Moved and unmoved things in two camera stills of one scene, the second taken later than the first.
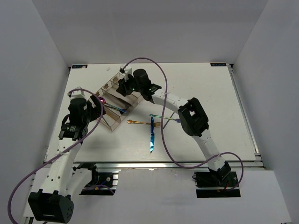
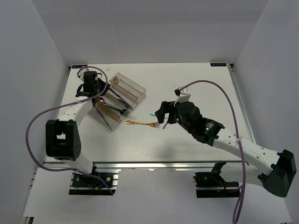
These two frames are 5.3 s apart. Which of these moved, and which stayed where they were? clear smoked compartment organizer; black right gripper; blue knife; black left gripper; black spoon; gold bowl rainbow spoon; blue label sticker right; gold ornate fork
Moved: black right gripper; black left gripper; blue knife
Stayed: clear smoked compartment organizer; black spoon; gold bowl rainbow spoon; gold ornate fork; blue label sticker right
